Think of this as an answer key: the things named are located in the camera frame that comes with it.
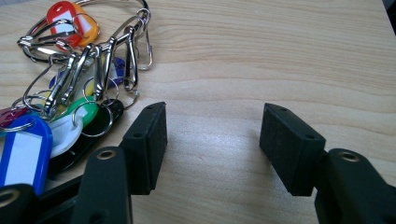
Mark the bunch of silver snap clips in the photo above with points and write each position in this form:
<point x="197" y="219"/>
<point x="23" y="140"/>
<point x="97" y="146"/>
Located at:
<point x="54" y="93"/>

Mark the group of small split rings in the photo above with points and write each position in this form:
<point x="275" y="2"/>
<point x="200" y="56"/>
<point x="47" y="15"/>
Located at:
<point x="109" y="126"/>

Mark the black key tag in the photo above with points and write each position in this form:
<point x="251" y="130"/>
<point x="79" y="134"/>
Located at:
<point x="117" y="107"/>

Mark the magenta key tag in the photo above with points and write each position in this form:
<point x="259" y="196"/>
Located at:
<point x="9" y="115"/>

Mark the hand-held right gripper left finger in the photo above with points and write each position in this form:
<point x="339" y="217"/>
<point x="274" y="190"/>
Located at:
<point x="146" y="149"/>

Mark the red key tag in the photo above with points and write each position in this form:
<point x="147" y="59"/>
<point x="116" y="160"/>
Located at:
<point x="57" y="9"/>

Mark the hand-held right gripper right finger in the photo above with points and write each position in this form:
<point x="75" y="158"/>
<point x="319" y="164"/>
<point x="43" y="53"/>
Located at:
<point x="291" y="146"/>

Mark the orange key tag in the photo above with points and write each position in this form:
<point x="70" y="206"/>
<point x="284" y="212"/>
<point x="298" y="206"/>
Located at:
<point x="93" y="30"/>

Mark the dark purple key tag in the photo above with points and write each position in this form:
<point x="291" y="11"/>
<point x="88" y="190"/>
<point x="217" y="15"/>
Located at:
<point x="120" y="70"/>

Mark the green key tag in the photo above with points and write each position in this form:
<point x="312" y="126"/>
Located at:
<point x="90" y="113"/>

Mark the blue key tag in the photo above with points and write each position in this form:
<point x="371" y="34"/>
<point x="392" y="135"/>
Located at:
<point x="45" y="134"/>

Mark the white key tag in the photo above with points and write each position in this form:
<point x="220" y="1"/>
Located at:
<point x="64" y="134"/>

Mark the yellow key tag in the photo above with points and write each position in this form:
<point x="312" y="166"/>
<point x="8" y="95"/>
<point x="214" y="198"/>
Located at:
<point x="89" y="90"/>

